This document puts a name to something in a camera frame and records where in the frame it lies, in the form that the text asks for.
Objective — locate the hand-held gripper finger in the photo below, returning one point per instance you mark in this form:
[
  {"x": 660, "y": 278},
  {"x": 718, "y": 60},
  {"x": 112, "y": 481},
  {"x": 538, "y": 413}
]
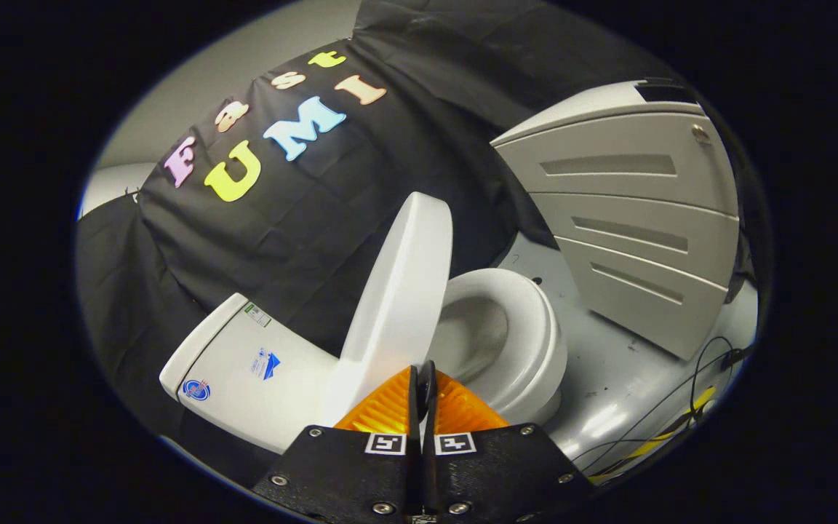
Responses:
[
  {"x": 428, "y": 407},
  {"x": 413, "y": 407}
]

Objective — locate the white toilet lid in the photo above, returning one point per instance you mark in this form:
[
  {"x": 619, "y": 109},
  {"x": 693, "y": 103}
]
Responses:
[{"x": 404, "y": 291}]

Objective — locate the white toilet seat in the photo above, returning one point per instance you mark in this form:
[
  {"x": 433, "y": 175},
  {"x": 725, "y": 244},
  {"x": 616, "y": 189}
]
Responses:
[{"x": 528, "y": 313}]

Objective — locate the white ceramic toilet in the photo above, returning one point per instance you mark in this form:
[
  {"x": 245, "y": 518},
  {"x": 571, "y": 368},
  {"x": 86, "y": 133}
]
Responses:
[{"x": 244, "y": 393}]

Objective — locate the black backdrop cloth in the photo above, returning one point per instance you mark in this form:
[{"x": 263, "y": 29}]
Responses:
[{"x": 317, "y": 204}]

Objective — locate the white drawer cabinet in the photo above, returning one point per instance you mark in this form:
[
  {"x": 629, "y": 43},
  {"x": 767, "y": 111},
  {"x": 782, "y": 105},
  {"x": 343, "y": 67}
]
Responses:
[{"x": 630, "y": 218}]

